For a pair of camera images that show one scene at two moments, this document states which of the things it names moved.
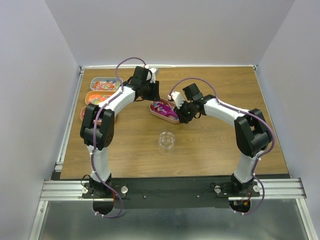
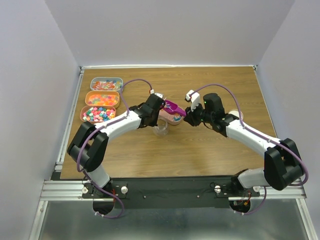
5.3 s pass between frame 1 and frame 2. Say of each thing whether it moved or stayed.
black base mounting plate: stayed
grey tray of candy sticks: stayed
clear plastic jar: moved
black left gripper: moved
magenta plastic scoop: moved
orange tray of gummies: stayed
